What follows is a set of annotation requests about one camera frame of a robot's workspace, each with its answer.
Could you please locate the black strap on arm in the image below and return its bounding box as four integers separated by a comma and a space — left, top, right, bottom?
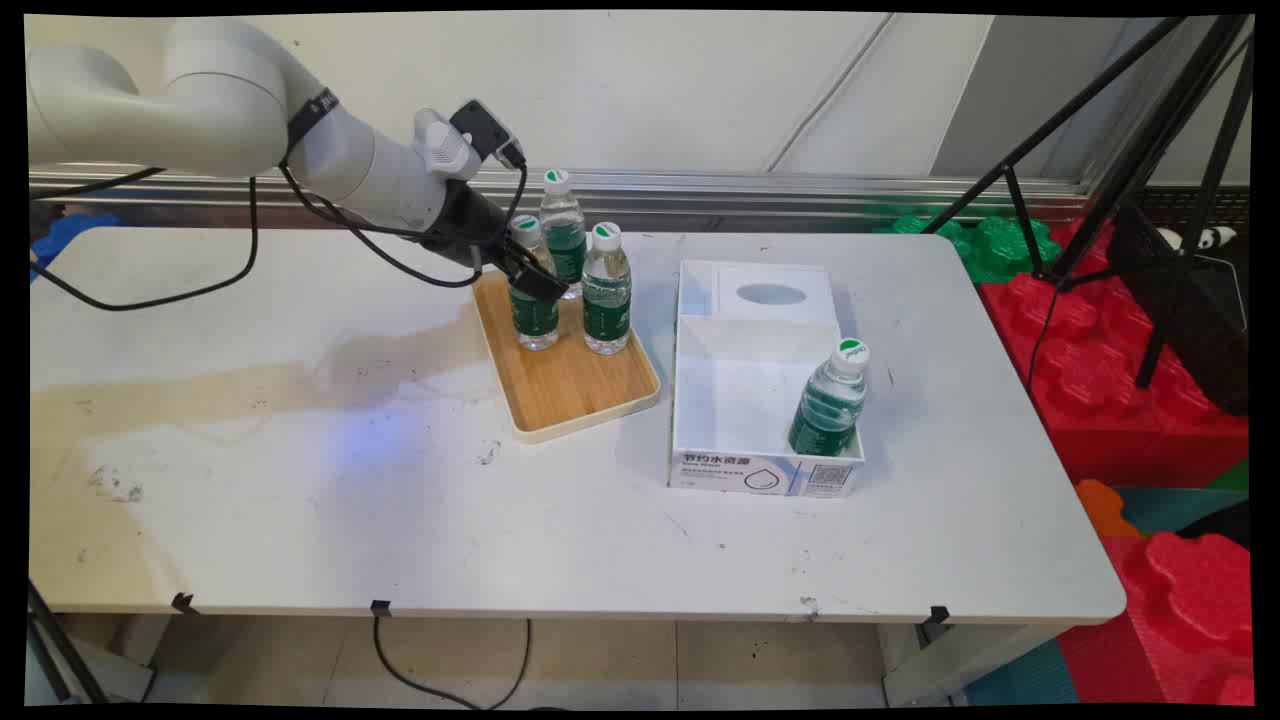
284, 89, 341, 153

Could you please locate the green foam block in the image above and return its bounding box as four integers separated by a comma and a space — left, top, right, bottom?
875, 213, 1063, 285

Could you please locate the blue plastic object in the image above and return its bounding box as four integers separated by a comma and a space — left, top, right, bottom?
30, 212, 122, 283

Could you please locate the black tripod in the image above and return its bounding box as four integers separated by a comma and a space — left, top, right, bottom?
920, 15, 1256, 391

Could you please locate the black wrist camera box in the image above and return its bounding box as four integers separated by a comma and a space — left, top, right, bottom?
450, 100, 528, 169

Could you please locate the white ribbed camera bracket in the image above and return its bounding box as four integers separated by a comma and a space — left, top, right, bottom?
414, 108, 482, 182

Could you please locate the thin black cable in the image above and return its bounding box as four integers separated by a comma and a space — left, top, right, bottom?
30, 167, 167, 201

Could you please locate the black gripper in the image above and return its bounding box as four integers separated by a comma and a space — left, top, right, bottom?
425, 180, 569, 302

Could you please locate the green label water bottle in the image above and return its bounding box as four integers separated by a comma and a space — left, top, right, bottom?
787, 338, 871, 459
507, 215, 563, 352
582, 222, 634, 356
540, 168, 589, 301

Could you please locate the black cable under table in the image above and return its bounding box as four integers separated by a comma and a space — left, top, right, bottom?
372, 610, 533, 712

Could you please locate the orange foam block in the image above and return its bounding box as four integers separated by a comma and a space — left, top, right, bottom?
1075, 478, 1142, 539

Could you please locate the black camera cable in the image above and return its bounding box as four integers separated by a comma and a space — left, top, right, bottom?
30, 140, 529, 311

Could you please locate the large red foam block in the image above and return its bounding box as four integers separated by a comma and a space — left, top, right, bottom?
978, 220, 1251, 489

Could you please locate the aluminium wall rail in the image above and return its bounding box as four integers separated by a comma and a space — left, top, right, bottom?
30, 164, 1093, 223

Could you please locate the white table leg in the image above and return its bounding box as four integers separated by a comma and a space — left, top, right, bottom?
880, 624, 1063, 708
55, 614, 173, 703

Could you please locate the teal foam mat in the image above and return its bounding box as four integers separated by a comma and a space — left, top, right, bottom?
1113, 486, 1251, 538

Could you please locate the white cardboard box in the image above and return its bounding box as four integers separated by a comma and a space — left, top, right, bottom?
667, 259, 867, 498

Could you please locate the wooden tray with cream rim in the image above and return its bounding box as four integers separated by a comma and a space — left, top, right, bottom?
472, 268, 662, 445

